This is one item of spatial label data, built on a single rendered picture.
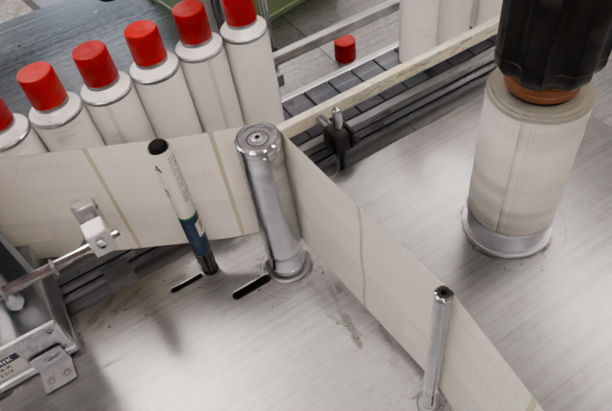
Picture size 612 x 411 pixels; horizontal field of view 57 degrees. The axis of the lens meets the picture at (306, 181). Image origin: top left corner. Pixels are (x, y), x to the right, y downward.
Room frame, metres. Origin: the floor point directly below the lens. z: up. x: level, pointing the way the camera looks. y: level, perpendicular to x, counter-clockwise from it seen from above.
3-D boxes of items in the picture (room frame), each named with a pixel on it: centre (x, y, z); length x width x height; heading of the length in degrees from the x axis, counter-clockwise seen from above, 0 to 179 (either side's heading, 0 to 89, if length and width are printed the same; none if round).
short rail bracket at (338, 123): (0.48, -0.05, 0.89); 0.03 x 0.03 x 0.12; 24
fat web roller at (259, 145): (0.33, 0.03, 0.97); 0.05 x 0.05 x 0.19
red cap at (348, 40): (0.74, -0.10, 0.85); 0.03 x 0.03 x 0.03
